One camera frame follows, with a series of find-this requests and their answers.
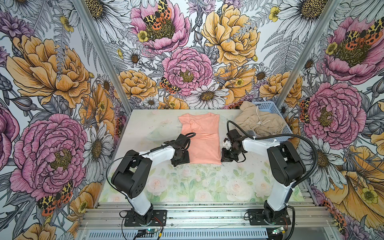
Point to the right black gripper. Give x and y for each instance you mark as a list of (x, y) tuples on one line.
[(225, 158)]

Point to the white vented cable duct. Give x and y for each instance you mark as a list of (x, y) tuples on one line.
[(182, 234)]

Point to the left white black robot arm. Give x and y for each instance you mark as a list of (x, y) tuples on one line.
[(132, 173)]

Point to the beige drawstring shorts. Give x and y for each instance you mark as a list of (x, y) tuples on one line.
[(247, 118)]

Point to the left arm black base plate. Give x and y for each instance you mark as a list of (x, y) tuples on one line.
[(154, 218)]

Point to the left aluminium corner post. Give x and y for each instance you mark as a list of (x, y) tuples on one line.
[(98, 43)]

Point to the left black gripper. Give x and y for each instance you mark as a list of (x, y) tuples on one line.
[(186, 160)]

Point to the light blue plastic basket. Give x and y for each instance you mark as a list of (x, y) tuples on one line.
[(269, 121)]

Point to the aluminium corner post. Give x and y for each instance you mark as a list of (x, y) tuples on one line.
[(98, 43), (313, 38)]

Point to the peach graphic t-shirt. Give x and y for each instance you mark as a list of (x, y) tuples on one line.
[(205, 145)]

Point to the green circuit board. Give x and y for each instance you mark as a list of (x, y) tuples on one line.
[(149, 233)]

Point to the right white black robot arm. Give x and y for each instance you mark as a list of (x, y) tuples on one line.
[(286, 166)]

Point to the aluminium rail frame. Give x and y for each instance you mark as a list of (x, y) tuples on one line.
[(108, 216)]

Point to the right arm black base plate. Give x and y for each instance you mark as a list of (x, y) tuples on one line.
[(266, 217)]

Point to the right aluminium corner post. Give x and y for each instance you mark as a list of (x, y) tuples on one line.
[(313, 38)]

